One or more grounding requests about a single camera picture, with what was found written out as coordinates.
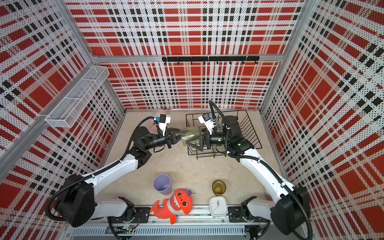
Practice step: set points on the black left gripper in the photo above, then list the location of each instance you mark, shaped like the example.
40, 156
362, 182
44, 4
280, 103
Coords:
174, 140

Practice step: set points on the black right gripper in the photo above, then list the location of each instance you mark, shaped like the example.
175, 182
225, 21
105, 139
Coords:
200, 148

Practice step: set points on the bright green plastic cup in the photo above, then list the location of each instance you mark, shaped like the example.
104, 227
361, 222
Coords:
190, 133

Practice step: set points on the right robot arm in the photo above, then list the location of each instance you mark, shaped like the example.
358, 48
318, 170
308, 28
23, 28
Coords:
289, 207

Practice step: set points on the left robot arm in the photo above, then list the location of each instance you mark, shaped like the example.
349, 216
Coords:
76, 203

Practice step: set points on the pink plush toy polka dress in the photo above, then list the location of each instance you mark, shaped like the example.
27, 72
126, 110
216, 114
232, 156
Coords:
157, 115

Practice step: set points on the purple plastic cup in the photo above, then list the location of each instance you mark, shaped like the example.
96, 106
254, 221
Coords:
162, 184

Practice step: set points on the olive glass cup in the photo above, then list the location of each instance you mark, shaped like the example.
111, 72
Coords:
219, 187

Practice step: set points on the white kitchen scale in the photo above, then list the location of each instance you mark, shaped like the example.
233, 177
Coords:
218, 207

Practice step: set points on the red shark plush toy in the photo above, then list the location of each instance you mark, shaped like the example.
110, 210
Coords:
179, 204

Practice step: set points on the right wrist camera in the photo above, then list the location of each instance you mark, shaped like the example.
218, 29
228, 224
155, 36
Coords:
209, 122

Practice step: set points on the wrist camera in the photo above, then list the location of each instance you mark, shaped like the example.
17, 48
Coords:
209, 122
161, 122

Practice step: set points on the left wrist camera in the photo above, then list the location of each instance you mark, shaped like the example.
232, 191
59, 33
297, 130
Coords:
161, 122

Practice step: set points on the black wire dish rack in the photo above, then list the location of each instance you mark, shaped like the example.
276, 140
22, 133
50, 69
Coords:
241, 128

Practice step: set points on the black wall hook rail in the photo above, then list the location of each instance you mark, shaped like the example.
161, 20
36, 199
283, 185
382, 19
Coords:
212, 59

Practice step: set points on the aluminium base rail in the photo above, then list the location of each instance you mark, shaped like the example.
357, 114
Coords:
199, 223

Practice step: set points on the white wire mesh shelf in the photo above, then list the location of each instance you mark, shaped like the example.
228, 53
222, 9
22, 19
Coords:
67, 112

